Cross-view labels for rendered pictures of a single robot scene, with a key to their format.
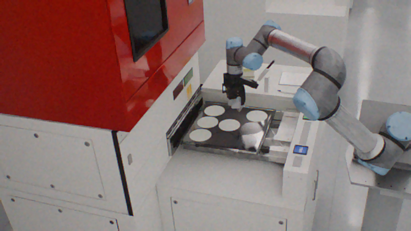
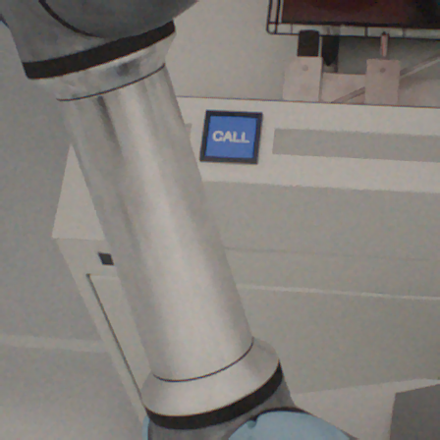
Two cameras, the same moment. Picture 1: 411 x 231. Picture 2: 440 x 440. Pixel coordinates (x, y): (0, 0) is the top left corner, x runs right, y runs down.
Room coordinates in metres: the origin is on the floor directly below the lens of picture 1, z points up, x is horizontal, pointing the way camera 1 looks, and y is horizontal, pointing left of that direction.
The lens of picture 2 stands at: (1.36, -0.98, 1.91)
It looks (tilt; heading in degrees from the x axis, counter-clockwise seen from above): 61 degrees down; 84
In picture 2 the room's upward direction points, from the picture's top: 10 degrees counter-clockwise
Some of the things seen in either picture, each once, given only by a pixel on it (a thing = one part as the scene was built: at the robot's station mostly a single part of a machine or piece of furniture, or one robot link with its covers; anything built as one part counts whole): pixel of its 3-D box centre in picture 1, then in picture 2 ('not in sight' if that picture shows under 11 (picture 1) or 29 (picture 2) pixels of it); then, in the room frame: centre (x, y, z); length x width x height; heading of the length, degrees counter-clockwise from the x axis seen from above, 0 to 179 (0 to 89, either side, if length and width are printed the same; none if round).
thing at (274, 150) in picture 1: (279, 151); (303, 94); (1.53, -0.31, 0.89); 0.08 x 0.03 x 0.03; 69
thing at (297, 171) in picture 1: (304, 145); (370, 183); (1.57, -0.43, 0.89); 0.55 x 0.09 x 0.14; 159
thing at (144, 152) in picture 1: (167, 118); not in sight; (1.66, 0.17, 1.02); 0.82 x 0.03 x 0.40; 159
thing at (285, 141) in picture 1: (282, 140); (381, 98); (1.61, -0.34, 0.89); 0.08 x 0.03 x 0.03; 69
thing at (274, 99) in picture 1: (266, 89); not in sight; (2.08, -0.34, 0.89); 0.62 x 0.35 x 0.14; 69
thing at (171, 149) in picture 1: (186, 121); not in sight; (1.82, 0.09, 0.89); 0.44 x 0.02 x 0.10; 159
